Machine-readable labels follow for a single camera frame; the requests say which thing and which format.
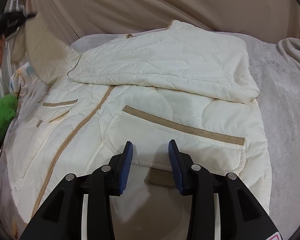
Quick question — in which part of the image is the cream quilted jacket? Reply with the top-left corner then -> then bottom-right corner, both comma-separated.
5,21 -> 271,223

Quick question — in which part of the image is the beige draped curtain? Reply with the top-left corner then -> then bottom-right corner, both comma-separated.
26,0 -> 300,43

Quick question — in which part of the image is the green plush pillow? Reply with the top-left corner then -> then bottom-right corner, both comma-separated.
0,94 -> 18,144

